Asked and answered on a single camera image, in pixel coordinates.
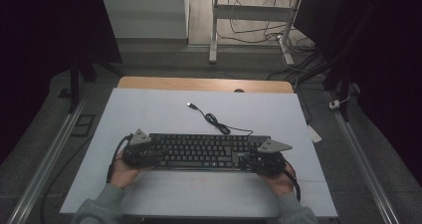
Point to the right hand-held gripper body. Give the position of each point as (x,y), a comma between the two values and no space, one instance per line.
(270,156)

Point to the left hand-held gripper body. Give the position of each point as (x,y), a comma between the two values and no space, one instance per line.
(137,147)

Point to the black computer keyboard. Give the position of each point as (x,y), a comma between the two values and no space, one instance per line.
(202,151)

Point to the person's right hand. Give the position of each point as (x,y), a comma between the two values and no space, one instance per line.
(280,182)

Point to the person's left hand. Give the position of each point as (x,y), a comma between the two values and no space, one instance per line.
(124,174)

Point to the white board table cover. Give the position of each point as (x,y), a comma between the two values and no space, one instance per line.
(166,114)

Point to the white paper tag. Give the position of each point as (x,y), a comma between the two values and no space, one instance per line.
(314,134)

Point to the wooden table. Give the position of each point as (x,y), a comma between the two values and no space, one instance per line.
(199,84)

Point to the small white adapter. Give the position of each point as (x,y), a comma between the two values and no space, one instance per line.
(334,104)

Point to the black metal stand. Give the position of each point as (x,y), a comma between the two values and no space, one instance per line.
(341,74)
(74,81)

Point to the white cabinet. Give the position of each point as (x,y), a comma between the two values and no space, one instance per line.
(146,15)

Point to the aluminium rail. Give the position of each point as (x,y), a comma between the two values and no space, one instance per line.
(43,164)
(361,164)

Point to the white metal desk frame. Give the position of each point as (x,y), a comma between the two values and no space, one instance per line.
(252,13)

